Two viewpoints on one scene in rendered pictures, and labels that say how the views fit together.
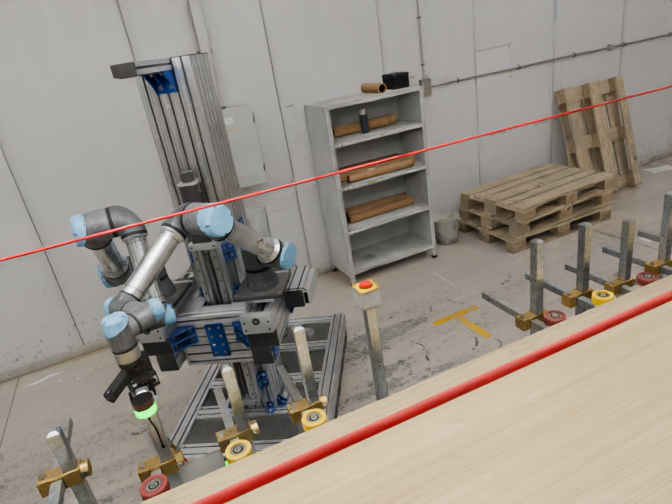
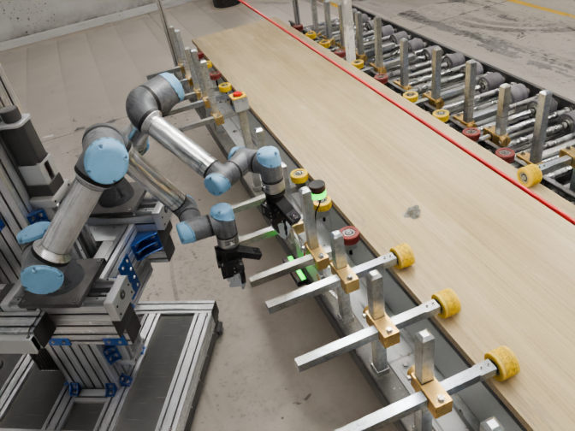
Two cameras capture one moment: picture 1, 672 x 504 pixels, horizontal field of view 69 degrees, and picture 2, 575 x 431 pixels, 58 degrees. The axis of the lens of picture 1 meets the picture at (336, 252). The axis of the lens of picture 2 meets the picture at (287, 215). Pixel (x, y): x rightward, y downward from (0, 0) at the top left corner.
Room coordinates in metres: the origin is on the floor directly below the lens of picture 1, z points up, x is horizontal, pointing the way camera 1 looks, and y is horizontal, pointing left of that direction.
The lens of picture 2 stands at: (1.18, 2.18, 2.17)
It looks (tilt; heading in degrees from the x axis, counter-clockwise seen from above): 36 degrees down; 274
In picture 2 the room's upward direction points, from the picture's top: 11 degrees counter-clockwise
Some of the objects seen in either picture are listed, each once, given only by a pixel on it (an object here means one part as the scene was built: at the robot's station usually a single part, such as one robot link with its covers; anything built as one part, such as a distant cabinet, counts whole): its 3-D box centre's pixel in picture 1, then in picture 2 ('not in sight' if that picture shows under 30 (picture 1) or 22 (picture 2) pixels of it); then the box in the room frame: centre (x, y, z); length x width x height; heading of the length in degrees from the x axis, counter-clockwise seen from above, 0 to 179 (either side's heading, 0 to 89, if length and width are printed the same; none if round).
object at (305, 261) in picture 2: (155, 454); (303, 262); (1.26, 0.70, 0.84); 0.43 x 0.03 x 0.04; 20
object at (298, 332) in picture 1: (309, 385); (267, 174); (1.39, 0.17, 0.92); 0.03 x 0.03 x 0.48; 20
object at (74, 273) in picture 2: (157, 285); (56, 269); (2.08, 0.84, 1.09); 0.15 x 0.15 x 0.10
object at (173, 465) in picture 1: (161, 466); (317, 253); (1.21, 0.66, 0.85); 0.13 x 0.06 x 0.05; 110
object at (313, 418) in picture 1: (316, 429); (299, 182); (1.24, 0.16, 0.85); 0.08 x 0.08 x 0.11
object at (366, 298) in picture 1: (367, 295); (239, 103); (1.47, -0.08, 1.18); 0.07 x 0.07 x 0.08; 20
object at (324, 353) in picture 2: not in sight; (374, 332); (1.06, 1.16, 0.95); 0.50 x 0.04 x 0.04; 20
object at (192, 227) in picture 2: not in sight; (193, 227); (1.60, 0.79, 1.15); 0.11 x 0.11 x 0.08; 20
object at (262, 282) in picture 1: (260, 274); (112, 186); (2.01, 0.35, 1.09); 0.15 x 0.15 x 0.10
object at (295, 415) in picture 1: (308, 407); not in sight; (1.38, 0.19, 0.84); 0.13 x 0.06 x 0.05; 110
